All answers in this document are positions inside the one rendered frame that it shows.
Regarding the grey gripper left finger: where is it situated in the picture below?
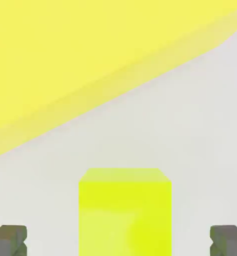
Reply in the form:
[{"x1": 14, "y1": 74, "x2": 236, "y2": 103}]
[{"x1": 0, "y1": 224, "x2": 28, "y2": 256}]

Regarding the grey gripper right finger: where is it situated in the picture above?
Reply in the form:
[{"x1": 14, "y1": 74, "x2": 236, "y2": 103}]
[{"x1": 209, "y1": 224, "x2": 237, "y2": 256}]

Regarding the small yellow-green cube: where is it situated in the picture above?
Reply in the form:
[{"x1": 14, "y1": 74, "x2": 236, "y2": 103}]
[{"x1": 78, "y1": 167, "x2": 173, "y2": 256}]

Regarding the large yellow box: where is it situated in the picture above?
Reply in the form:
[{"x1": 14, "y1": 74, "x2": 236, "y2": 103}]
[{"x1": 0, "y1": 0, "x2": 237, "y2": 161}]

